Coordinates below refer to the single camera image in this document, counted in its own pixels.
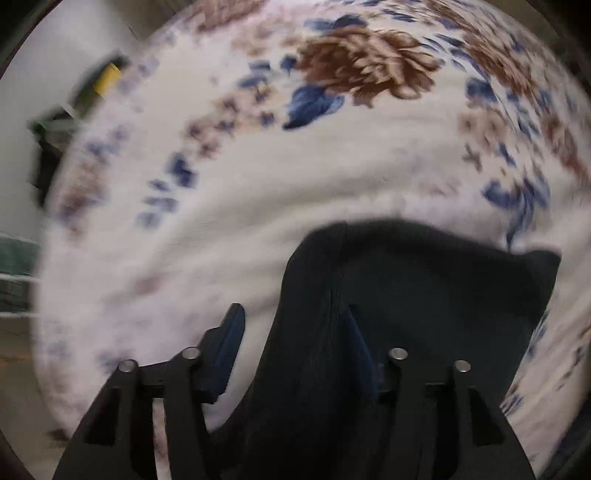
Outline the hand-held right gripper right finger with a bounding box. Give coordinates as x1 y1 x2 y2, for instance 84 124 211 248
346 305 536 480

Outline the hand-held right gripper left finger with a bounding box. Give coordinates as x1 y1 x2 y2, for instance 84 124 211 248
53 302 247 480

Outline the dark striped long-sleeve sweater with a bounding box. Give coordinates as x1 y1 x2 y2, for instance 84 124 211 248
210 220 561 480

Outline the bed with floral blanket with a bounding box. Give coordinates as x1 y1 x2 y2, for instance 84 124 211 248
34 0 591 480

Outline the teal storage rack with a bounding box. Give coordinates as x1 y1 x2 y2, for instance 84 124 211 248
0 233 42 319

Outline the yellow box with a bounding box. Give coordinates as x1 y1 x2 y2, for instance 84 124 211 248
93 62 122 97

